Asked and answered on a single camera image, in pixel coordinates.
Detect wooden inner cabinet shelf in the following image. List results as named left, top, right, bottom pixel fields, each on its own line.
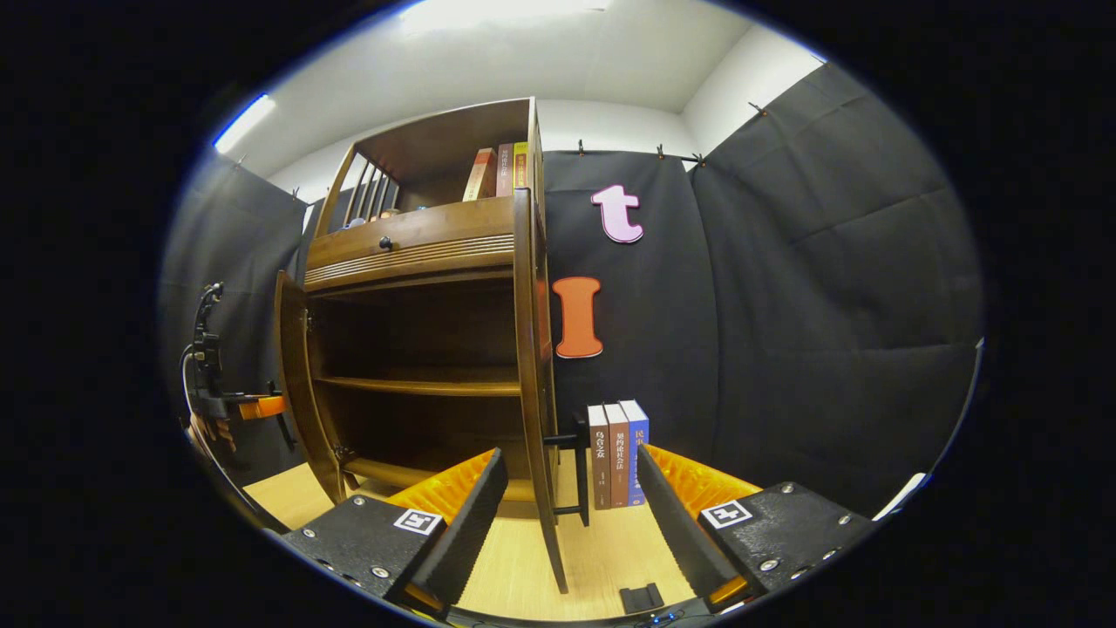
left=314, top=375, right=522, bottom=398

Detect reddish brown book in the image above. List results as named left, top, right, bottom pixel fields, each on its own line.
left=604, top=402, right=630, bottom=509

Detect wooden double-door shoe cabinet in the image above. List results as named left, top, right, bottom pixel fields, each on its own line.
left=301, top=96, right=550, bottom=520

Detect black door handle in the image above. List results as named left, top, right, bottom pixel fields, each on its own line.
left=266, top=382, right=297, bottom=454
left=542, top=412, right=592, bottom=528

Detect red and cream book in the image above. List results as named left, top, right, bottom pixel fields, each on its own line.
left=462, top=148, right=498, bottom=203

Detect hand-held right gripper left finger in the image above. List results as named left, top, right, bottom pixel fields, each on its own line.
left=279, top=447, right=509, bottom=620

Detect black cable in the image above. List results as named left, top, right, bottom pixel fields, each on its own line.
left=179, top=345, right=293, bottom=535

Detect blue book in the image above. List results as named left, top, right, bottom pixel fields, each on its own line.
left=620, top=399, right=650, bottom=507

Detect dark brown book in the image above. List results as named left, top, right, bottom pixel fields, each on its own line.
left=587, top=405, right=611, bottom=511

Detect large ceiling light panel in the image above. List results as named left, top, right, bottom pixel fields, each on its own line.
left=401, top=0, right=611, bottom=32

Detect wooden cabinet drawer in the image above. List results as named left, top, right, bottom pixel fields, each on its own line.
left=305, top=196, right=517, bottom=273

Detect black backdrop cloth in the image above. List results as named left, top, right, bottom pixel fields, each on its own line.
left=157, top=61, right=986, bottom=515

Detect small ceiling light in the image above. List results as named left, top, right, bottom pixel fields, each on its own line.
left=212, top=93, right=276, bottom=154

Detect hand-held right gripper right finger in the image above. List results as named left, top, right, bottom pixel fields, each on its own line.
left=635, top=443, right=881, bottom=616

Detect wooden cabinet door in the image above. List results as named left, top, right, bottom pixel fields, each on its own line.
left=275, top=270, right=350, bottom=505
left=513, top=188, right=569, bottom=594

